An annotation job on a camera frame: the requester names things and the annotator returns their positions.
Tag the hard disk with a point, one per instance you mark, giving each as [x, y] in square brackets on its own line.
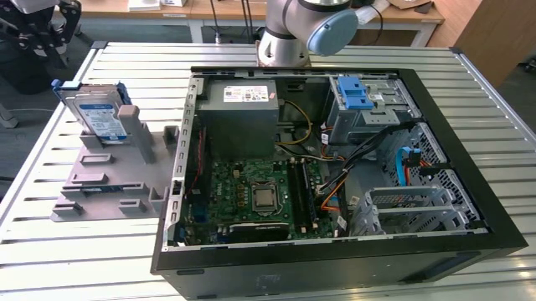
[97, 116]

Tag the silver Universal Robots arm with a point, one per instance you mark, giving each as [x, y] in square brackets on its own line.
[280, 47]

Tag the silver disk bay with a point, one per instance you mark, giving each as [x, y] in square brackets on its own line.
[418, 210]

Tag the wooden desk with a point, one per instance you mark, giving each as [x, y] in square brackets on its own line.
[125, 14]

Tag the black mesh bin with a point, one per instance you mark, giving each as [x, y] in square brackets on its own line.
[24, 78]

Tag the small white box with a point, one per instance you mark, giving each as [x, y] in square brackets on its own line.
[171, 2]

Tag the grey stand foot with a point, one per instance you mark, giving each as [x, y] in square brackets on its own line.
[8, 120]

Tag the grey parts rack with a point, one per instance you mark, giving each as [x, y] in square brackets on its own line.
[112, 175]

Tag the grey power supply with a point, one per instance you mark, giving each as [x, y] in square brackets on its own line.
[238, 131]

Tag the blue RAM stick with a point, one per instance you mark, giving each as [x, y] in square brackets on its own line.
[100, 188]

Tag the green motherboard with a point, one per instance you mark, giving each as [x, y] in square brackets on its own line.
[238, 175]

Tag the CPU socket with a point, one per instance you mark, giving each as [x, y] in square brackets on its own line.
[264, 182]

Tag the blue drive latch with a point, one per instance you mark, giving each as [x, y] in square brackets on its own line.
[352, 94]

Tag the CPU with silver top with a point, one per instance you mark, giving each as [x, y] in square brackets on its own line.
[264, 199]

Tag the black RAM stick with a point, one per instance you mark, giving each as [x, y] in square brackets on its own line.
[296, 194]

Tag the grey metal drive cage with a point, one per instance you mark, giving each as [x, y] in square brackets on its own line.
[377, 120]

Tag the brown cardboard piece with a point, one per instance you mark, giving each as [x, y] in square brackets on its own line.
[407, 4]

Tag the black graphics card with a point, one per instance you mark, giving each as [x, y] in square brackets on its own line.
[259, 232]

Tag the black PC case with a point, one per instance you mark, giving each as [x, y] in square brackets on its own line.
[292, 269]

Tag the wooden cabinet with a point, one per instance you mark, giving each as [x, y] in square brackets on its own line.
[493, 37]

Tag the black chair base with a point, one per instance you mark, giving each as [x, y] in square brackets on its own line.
[528, 64]

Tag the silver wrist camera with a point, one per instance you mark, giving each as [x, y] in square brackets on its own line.
[33, 4]

